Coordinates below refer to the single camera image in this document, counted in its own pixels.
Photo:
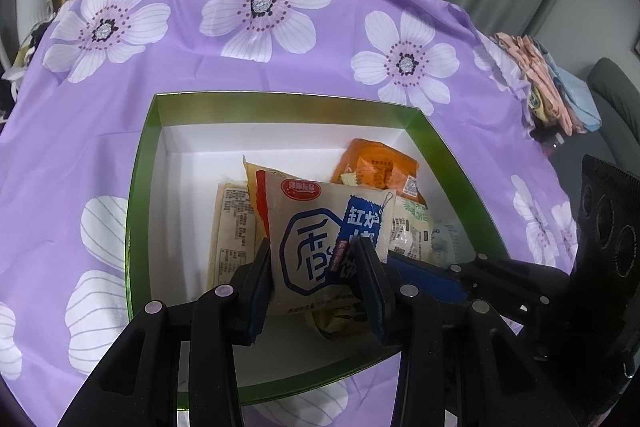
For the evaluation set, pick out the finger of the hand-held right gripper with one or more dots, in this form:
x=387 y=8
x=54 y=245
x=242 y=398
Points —
x=430 y=279

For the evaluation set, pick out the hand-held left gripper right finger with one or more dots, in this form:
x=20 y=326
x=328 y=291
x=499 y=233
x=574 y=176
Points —
x=377 y=304

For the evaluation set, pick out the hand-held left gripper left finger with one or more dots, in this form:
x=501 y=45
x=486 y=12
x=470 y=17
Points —
x=257 y=304

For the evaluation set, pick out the dark brown gold snack packet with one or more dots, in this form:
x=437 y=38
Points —
x=340 y=324

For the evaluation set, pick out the small silver snack packet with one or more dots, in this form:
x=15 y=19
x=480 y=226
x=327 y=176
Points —
x=452 y=242

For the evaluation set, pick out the grey red-cross snack packet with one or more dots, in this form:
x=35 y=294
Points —
x=412 y=227

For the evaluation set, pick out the clear long cracker packet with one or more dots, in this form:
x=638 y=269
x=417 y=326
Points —
x=232 y=232

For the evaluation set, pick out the white and blue snack packet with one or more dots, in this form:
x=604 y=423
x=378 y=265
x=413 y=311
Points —
x=310 y=217

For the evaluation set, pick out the orange snack packet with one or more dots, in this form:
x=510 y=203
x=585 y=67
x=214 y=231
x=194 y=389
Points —
x=375 y=167

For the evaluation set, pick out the green cardboard box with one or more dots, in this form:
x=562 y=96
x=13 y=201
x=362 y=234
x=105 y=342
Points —
x=200 y=187

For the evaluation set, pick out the grey sofa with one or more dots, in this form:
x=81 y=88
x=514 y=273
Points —
x=610 y=107

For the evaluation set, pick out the stack of folded clothes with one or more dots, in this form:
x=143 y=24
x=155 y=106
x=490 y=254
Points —
x=550 y=82

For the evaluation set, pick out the purple floral cloth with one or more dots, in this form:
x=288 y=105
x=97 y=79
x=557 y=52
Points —
x=200 y=62

